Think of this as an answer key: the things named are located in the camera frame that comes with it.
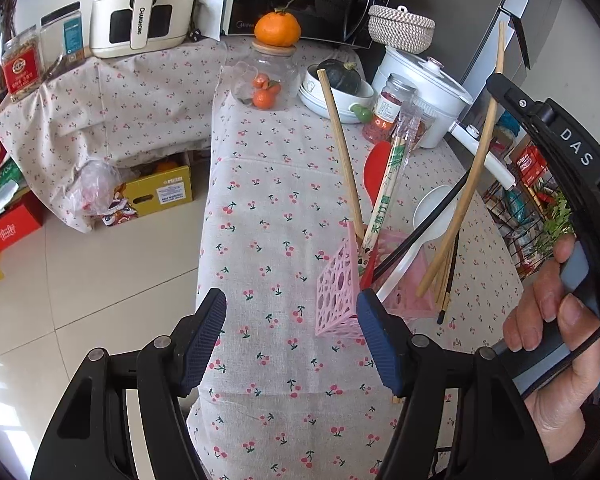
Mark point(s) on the white electric cooking pot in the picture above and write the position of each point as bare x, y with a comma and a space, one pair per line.
450, 120

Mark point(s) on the cherry print tablecloth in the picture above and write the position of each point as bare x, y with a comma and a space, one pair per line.
280, 240
130, 110

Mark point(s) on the bunch of leafy greens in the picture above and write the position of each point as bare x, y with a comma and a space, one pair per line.
557, 220

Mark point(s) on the clear container with blue label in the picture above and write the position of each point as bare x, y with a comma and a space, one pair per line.
62, 35

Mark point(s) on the light bamboo chopstick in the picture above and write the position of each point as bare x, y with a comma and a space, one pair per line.
342, 160
472, 175

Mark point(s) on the white plastic spoon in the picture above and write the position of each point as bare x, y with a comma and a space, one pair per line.
432, 210

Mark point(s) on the black power plug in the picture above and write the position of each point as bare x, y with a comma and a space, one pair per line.
196, 35

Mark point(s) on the red plastic spoon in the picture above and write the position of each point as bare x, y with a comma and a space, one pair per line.
377, 170

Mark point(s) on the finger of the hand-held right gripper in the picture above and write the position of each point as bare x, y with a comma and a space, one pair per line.
517, 102

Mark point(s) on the yellow cardboard box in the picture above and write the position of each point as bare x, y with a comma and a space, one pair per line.
165, 190

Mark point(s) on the black chopstick with gold band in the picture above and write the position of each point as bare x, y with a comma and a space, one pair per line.
444, 305
442, 202

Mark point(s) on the plastic-wrapped bamboo chopsticks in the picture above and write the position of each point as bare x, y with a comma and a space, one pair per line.
387, 195

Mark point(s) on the red label jar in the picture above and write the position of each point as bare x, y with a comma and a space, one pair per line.
21, 67

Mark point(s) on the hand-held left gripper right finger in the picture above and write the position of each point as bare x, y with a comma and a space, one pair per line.
380, 345

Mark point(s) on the grey refrigerator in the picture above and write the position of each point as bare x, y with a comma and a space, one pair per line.
480, 10

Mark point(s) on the crumpled clear plastic bag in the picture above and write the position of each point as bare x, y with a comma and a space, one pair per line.
95, 195

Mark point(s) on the white ceramic bowl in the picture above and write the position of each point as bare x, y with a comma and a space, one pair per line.
330, 105

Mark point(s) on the white pot lid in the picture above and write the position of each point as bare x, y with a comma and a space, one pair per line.
420, 77

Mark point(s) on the glass jar with wooden lid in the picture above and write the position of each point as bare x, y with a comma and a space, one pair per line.
245, 80

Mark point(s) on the red cardboard box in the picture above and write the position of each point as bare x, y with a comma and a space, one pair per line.
10, 230

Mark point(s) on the person's right hand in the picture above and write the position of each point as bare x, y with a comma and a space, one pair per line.
575, 390

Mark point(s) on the small orange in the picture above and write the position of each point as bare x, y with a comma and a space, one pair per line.
260, 81
262, 100
275, 88

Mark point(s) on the woven lidded basket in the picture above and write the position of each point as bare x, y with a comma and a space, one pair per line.
402, 27

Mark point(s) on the dark green squash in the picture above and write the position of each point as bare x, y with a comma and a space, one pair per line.
342, 77

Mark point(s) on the brown wooden chopstick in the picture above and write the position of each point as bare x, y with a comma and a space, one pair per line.
450, 272
442, 270

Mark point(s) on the red snack packets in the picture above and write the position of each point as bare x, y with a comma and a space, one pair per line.
530, 165

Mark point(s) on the large orange with stem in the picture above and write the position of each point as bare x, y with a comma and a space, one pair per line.
277, 29

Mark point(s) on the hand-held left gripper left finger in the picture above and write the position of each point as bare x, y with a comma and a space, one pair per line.
205, 340

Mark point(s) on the clear jar of red bits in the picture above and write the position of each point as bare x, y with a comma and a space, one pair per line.
385, 110

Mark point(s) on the pink perforated utensil holder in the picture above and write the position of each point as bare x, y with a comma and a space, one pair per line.
337, 290

